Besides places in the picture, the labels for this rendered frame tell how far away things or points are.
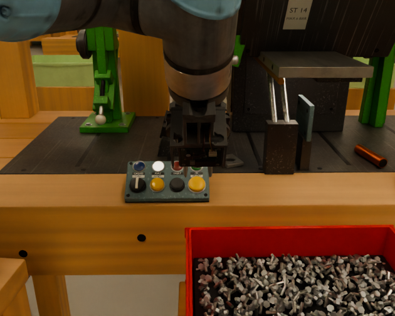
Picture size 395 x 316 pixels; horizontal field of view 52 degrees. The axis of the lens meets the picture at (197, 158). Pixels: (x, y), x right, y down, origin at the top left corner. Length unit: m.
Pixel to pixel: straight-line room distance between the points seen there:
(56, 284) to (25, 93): 0.73
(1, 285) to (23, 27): 0.46
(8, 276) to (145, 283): 1.33
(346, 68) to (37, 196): 0.59
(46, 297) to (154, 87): 0.92
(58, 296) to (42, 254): 0.90
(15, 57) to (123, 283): 1.13
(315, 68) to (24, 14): 0.52
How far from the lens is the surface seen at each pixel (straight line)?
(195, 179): 0.71
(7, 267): 0.71
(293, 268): 0.61
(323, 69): 0.72
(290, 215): 0.74
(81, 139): 1.07
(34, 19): 0.30
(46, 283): 1.68
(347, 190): 0.81
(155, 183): 0.71
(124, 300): 1.90
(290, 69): 0.71
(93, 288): 1.99
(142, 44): 1.24
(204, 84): 0.43
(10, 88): 1.37
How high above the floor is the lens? 1.24
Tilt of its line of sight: 22 degrees down
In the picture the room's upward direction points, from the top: straight up
